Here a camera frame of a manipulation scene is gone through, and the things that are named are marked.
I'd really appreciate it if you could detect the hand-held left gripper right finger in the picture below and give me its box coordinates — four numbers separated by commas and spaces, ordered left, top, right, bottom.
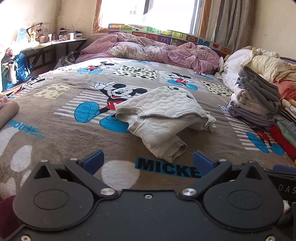
180, 150, 267, 199

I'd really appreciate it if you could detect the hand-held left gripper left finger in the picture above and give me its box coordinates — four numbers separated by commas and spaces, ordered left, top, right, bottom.
33, 149, 119, 199

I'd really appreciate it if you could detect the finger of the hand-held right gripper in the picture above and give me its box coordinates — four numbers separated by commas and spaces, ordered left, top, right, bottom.
273, 164, 290, 173

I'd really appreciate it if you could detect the white quilted garment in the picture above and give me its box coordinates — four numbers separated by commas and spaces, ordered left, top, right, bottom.
115, 86, 217, 163

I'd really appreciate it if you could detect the row of folded colourful clothes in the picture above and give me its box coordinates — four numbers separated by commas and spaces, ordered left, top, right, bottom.
269, 98, 296, 167

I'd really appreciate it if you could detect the stack of folded grey clothes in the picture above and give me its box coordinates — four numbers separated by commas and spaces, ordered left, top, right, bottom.
227, 65, 282, 130

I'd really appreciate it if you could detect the pile of mixed clothes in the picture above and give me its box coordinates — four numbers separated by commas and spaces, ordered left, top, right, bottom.
0, 44, 20, 85

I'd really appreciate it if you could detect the cartoon printed brown blanket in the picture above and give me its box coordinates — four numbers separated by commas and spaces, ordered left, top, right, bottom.
0, 57, 296, 202

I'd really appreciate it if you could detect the orange pink blanket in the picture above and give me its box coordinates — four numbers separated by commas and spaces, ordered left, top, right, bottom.
276, 79, 296, 101

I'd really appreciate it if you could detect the pink folded cloth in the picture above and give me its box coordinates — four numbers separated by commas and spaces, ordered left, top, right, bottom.
0, 94, 20, 130

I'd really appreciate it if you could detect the dark red cloth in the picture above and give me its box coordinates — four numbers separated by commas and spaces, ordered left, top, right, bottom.
0, 195, 19, 240

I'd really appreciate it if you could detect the grey cloth heap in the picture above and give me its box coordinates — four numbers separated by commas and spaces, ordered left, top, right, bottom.
54, 51, 76, 70

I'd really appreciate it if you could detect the cream quilt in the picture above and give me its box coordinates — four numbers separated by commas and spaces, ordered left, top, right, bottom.
244, 47, 296, 84

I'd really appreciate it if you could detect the blue plastic bag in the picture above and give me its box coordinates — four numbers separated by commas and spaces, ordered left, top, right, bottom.
2, 53, 31, 91

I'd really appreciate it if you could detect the dark desk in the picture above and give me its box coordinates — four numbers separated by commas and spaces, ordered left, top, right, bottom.
20, 38, 88, 75

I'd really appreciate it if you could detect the purple floral duvet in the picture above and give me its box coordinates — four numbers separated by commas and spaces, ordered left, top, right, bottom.
75, 32, 220, 75

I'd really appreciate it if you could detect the colourful alphabet foam mat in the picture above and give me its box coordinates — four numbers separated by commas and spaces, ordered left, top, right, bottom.
108, 23, 232, 55

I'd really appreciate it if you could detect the grey striped curtain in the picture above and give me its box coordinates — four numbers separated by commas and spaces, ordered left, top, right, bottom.
207, 0, 257, 50

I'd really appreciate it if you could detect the black desk lamp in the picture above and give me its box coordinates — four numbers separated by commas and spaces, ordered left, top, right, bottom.
26, 22, 43, 42

